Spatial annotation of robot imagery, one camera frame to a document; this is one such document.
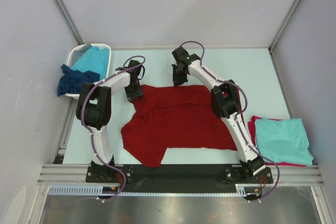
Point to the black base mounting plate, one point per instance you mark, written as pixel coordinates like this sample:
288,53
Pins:
178,175

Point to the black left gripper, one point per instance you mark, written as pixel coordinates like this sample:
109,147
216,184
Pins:
138,93

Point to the turquoise t shirt in basket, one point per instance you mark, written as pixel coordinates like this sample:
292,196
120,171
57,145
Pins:
92,60

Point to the light blue folded t shirt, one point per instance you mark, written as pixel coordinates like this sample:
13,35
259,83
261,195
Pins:
283,141

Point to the grey t shirt in basket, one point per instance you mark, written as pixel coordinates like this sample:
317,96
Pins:
78,53

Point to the aluminium frame rail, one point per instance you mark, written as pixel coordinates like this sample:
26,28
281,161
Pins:
76,174

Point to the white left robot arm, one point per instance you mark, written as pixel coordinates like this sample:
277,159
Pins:
94,106

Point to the pink folded t shirt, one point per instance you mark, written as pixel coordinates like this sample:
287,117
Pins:
252,131

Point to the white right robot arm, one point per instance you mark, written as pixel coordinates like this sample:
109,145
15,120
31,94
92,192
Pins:
225,104

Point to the white laundry basket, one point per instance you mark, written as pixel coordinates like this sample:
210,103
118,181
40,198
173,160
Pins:
90,69

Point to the red t shirt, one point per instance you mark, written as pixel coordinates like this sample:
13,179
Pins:
173,117

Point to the navy blue t shirt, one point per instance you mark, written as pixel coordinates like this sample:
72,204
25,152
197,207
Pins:
72,80

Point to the white slotted cable duct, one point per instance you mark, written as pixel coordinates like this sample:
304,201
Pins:
109,190

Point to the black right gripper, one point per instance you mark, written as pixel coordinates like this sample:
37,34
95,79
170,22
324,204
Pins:
177,80

